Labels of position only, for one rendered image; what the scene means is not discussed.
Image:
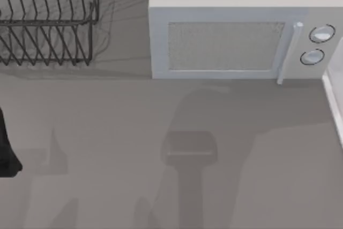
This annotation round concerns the microwave door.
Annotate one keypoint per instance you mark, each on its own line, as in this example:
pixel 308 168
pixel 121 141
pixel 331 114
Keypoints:
pixel 225 46

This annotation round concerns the small microwave knob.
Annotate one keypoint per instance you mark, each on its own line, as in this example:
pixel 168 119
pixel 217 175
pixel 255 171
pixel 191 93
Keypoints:
pixel 312 57

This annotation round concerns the large microwave knob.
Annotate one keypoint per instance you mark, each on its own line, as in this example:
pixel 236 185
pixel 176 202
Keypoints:
pixel 321 33

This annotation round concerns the white sink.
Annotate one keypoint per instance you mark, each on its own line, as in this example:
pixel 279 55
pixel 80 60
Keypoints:
pixel 335 89

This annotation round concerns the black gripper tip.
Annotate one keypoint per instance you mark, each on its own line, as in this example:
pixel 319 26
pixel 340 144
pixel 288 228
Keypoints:
pixel 6 154

